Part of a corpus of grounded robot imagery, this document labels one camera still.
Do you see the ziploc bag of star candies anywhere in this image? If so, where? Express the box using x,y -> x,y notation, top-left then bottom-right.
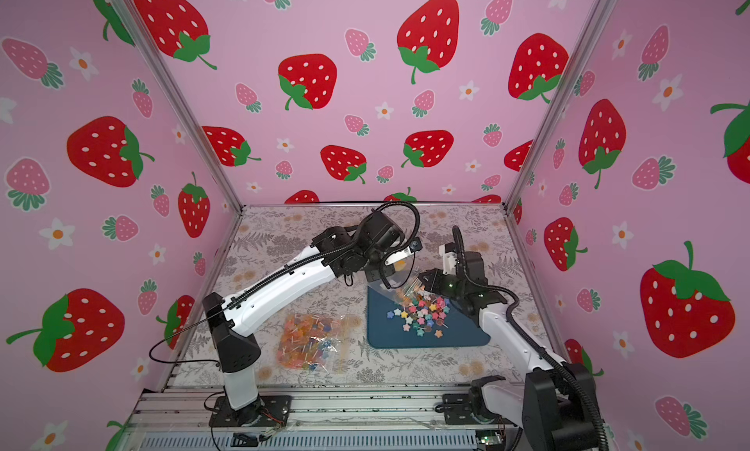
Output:
370,273 -> 428,306

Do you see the ziploc bag of lollipops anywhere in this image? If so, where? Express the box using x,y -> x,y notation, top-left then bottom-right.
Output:
277,312 -> 347,373

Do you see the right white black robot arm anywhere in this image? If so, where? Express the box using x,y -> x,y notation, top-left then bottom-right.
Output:
419,243 -> 609,450

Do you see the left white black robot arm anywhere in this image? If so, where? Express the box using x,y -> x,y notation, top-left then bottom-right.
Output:
202,202 -> 421,415

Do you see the pile of star candies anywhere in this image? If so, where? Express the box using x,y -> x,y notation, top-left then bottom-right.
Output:
386,295 -> 452,339

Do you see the dark teal rectangular mat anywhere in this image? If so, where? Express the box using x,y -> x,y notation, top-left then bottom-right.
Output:
366,288 -> 490,349

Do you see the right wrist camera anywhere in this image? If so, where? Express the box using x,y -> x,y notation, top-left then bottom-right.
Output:
439,242 -> 459,275

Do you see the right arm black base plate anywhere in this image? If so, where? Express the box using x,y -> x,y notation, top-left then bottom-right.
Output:
434,392 -> 515,426

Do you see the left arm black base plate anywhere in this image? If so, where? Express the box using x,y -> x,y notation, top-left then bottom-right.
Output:
209,396 -> 292,428

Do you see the aluminium rail frame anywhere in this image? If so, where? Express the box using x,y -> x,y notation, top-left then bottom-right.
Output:
114,384 -> 533,450

